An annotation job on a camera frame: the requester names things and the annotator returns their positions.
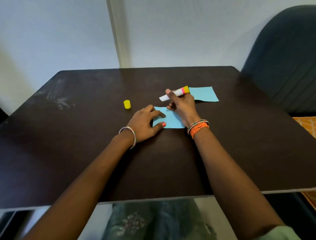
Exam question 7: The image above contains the orange thread bracelet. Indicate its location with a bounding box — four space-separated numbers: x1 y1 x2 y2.
190 122 210 139

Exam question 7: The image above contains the grey-blue floral garment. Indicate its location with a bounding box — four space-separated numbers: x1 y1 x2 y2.
102 199 218 240

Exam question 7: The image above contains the silver bangle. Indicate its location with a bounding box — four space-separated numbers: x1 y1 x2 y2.
118 127 137 150

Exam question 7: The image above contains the person's right forearm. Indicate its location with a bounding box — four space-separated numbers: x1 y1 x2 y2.
193 127 285 240

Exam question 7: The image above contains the light blue paper sheet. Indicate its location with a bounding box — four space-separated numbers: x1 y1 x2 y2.
189 87 220 102
152 106 185 129

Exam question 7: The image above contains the white glue stick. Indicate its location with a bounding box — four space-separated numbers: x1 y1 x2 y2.
159 86 190 102

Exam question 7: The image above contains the person's left hand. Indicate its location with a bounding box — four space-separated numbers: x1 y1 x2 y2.
126 105 166 143

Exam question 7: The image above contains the person's right hand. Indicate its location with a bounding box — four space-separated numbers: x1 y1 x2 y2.
165 89 201 127

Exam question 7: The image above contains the pale green sleeve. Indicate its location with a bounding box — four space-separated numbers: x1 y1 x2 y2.
255 226 302 240

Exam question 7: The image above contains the person's left forearm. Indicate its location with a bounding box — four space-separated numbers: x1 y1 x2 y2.
23 135 135 240

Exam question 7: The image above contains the orange patterned cloth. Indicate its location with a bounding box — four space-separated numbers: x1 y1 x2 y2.
292 116 316 210

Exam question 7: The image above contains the dark blue-grey padded chair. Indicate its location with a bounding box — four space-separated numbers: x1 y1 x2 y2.
240 5 316 117

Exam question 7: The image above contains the beaded multicolour bangle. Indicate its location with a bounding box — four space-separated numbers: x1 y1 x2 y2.
187 119 209 134

